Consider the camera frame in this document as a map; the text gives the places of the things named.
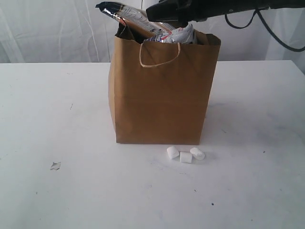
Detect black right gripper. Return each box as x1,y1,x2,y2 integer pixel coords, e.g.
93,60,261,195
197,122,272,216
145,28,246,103
145,0,239,27

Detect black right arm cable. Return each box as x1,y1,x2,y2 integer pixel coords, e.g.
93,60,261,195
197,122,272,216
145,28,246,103
224,6,305,52

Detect long noodle package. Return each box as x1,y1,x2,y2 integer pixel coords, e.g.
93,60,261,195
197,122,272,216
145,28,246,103
95,1,175,34

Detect small torn paper scrap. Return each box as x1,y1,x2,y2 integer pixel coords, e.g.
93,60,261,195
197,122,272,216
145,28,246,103
50,162,61,171

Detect brown paper shopping bag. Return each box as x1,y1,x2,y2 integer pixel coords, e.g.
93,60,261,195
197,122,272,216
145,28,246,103
108,24,221,145

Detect white marshmallow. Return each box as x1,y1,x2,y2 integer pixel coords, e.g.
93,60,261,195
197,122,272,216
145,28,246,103
166,146,180,159
180,152,193,164
190,147,205,160

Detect white blue milk carton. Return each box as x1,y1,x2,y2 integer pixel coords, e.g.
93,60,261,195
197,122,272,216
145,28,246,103
144,24,197,44

